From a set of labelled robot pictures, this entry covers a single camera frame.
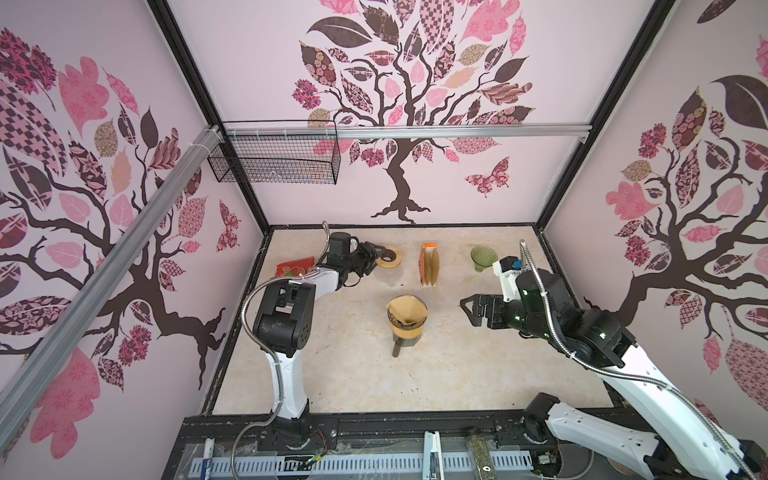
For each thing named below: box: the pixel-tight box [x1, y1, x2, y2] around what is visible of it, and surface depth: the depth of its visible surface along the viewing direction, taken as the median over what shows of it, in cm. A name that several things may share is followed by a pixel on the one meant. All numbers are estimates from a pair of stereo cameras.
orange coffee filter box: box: [418, 242, 439, 287], surface depth 104 cm
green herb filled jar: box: [466, 432, 497, 480], surface depth 69 cm
